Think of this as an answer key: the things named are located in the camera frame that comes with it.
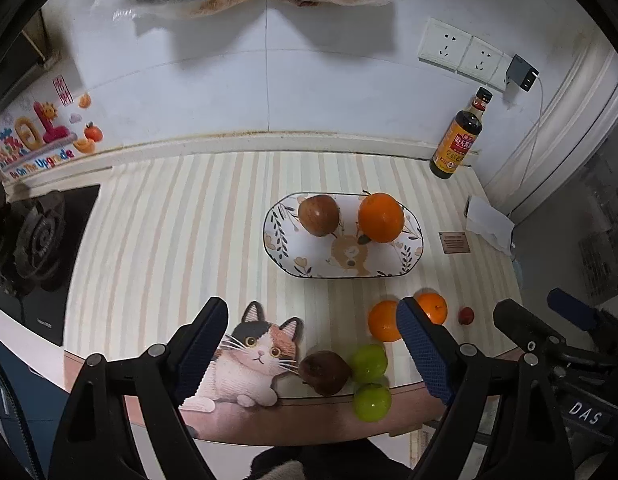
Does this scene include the white tissue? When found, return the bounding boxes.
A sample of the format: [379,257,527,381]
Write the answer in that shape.
[464,196,516,256]

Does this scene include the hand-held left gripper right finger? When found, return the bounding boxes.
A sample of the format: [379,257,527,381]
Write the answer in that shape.
[395,296,575,480]

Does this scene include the person's dark pants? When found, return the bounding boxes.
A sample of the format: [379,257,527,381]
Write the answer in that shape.
[251,439,415,480]

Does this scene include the blue cabinet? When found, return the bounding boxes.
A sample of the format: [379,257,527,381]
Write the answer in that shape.
[0,332,70,480]

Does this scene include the black plug charger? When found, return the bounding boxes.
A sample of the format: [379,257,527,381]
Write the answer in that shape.
[506,55,539,92]

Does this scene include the dark soy sauce bottle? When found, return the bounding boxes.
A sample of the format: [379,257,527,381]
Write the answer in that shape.
[429,87,493,180]

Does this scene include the oval floral patterned plate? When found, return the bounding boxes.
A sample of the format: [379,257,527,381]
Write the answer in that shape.
[262,192,424,279]

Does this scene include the white wall socket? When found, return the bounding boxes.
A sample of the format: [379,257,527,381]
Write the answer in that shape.
[418,17,474,72]
[456,36,507,83]

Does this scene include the striped cat print mat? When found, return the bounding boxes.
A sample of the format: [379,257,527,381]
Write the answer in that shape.
[64,150,522,446]

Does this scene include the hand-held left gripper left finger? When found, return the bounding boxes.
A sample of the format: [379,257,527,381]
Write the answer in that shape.
[48,296,230,480]

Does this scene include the white charger cable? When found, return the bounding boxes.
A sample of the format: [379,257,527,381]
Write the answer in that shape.
[518,72,546,192]

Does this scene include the small brown square coaster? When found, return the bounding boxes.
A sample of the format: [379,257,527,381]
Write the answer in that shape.
[439,231,471,253]

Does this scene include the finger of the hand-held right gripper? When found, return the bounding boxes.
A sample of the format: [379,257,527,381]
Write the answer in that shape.
[547,288,611,334]
[493,298,566,357]

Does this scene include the colourful wall sticker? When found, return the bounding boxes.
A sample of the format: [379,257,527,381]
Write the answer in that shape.
[0,76,104,183]

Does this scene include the dark red apple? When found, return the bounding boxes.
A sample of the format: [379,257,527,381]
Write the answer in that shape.
[298,351,352,396]

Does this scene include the orange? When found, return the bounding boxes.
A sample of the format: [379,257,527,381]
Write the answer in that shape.
[358,192,406,244]
[415,291,448,327]
[367,300,404,343]

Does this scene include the black gas stove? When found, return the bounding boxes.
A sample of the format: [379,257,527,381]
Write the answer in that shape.
[0,183,100,346]

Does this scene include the green apple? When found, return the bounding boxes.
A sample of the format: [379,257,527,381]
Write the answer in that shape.
[351,343,388,384]
[352,383,393,422]

